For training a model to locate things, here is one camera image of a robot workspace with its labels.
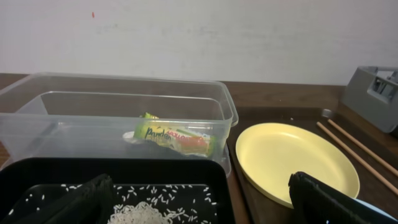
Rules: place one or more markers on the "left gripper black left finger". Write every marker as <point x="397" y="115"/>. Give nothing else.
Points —
<point x="93" y="202"/>

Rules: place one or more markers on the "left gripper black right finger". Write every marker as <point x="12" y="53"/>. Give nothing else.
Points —
<point x="316" y="202"/>

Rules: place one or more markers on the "light blue bowl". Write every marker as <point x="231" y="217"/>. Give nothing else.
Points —
<point x="372" y="207"/>

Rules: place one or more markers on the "yellow plate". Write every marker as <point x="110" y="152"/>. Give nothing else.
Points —
<point x="269" y="153"/>

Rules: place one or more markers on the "white tissue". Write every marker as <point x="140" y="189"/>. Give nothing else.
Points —
<point x="129" y="137"/>

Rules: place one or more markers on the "wooden chopstick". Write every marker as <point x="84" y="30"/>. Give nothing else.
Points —
<point x="363" y="147"/>
<point x="359" y="159"/>

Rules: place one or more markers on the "green snack wrapper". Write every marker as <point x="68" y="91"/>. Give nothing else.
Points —
<point x="178" y="138"/>

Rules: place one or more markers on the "grey dishwasher rack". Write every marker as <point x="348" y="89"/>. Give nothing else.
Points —
<point x="372" y="93"/>

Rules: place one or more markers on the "food scraps rice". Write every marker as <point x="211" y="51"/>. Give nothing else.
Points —
<point x="137" y="203"/>

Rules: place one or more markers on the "black tray bin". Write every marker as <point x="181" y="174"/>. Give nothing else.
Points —
<point x="22" y="175"/>

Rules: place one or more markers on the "brown serving tray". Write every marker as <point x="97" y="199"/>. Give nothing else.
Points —
<point x="261" y="209"/>

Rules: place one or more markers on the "clear plastic bin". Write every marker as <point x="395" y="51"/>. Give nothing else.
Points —
<point x="77" y="115"/>

